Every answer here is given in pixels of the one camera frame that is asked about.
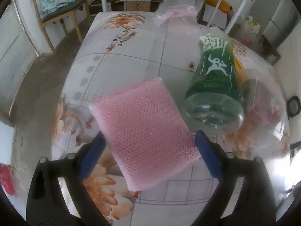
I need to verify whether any cardboard box under desk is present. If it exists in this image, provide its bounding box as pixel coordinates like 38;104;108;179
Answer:
120;0;151;12

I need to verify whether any white refrigerator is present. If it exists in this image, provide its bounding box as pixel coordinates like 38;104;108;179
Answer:
263;0;300;48

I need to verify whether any green plastic bottle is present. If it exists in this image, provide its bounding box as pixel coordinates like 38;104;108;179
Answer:
182;27;244;134

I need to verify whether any wooden chair with cushion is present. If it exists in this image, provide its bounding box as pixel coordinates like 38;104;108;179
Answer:
32;0;92;54

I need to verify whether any red drink can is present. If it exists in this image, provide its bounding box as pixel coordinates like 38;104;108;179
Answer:
241;79;283;127

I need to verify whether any yellow toy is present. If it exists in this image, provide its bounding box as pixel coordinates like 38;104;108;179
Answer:
204;0;232;14

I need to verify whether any white door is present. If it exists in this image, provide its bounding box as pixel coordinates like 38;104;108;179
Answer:
0;0;38;116

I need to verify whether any small wooden stool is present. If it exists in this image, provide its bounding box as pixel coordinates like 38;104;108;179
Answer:
260;35;282;66

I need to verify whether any floral plaid tablecloth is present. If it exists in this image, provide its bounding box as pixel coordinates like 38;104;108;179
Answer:
52;11;294;225

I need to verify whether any white orange medicine box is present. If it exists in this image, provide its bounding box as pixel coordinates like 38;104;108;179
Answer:
234;56;246;87

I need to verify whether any white plastic shopping bag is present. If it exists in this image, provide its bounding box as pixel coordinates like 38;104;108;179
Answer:
238;15;261;46

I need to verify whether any pink plastic bag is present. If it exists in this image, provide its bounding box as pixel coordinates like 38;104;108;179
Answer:
153;0;198;26

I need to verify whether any red plastic bag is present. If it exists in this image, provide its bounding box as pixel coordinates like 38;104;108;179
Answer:
0;164;15;196

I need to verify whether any clear plastic food container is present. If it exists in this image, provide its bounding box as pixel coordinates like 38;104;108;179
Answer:
224;69;286;147

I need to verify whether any pink bubble wrap pouch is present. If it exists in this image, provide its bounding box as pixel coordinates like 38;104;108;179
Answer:
89;78;200;191

